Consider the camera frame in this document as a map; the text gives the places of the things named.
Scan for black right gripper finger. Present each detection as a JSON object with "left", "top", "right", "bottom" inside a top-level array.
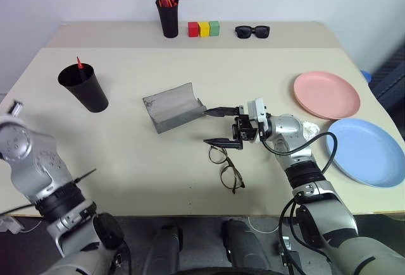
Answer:
[
  {"left": 203, "top": 138, "right": 244, "bottom": 150},
  {"left": 204, "top": 106, "right": 245, "bottom": 118}
]

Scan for white floor cable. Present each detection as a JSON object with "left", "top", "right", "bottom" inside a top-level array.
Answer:
[{"left": 247, "top": 216, "right": 281, "bottom": 234}]

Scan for black sunglasses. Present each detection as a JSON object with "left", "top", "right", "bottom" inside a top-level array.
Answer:
[{"left": 235, "top": 25, "right": 270, "bottom": 40}]

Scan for black zip tie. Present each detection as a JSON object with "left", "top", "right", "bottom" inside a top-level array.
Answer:
[{"left": 75, "top": 169, "right": 97, "bottom": 185}]

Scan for dark furniture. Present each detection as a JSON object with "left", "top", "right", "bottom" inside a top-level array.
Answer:
[{"left": 369, "top": 46, "right": 405, "bottom": 111}]

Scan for white power strip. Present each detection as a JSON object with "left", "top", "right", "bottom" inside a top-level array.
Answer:
[{"left": 0, "top": 216, "right": 20, "bottom": 234}]

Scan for dark rounded shape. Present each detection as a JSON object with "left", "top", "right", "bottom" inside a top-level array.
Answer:
[
  {"left": 151, "top": 223, "right": 184, "bottom": 275},
  {"left": 220, "top": 219, "right": 273, "bottom": 275}
]

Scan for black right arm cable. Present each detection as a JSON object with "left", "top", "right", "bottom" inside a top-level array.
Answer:
[{"left": 259, "top": 131, "right": 338, "bottom": 275}]

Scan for tortoise frame eyeglasses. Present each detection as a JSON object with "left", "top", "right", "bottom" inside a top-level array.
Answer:
[{"left": 208, "top": 145, "right": 246, "bottom": 194}]

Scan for large black plastic cup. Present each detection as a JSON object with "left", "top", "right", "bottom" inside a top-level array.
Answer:
[{"left": 57, "top": 63, "right": 109, "bottom": 113}]

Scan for blue plate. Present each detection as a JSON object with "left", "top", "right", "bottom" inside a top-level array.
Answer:
[{"left": 325, "top": 118, "right": 405, "bottom": 188}]

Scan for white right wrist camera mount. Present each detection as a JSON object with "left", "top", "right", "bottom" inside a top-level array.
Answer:
[{"left": 246, "top": 97, "right": 273, "bottom": 126}]

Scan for white tissue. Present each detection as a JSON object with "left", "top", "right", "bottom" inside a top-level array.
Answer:
[{"left": 302, "top": 119, "right": 321, "bottom": 140}]

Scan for grey open glasses case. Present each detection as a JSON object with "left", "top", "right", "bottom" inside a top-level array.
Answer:
[{"left": 142, "top": 81, "right": 207, "bottom": 134}]

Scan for pink plate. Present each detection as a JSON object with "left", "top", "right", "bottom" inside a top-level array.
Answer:
[{"left": 293, "top": 71, "right": 361, "bottom": 121}]

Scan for black pen holder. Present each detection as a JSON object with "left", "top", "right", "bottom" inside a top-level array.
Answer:
[{"left": 155, "top": 0, "right": 180, "bottom": 39}]

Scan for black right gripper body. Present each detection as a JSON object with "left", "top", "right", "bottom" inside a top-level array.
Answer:
[{"left": 232, "top": 114, "right": 259, "bottom": 145}]

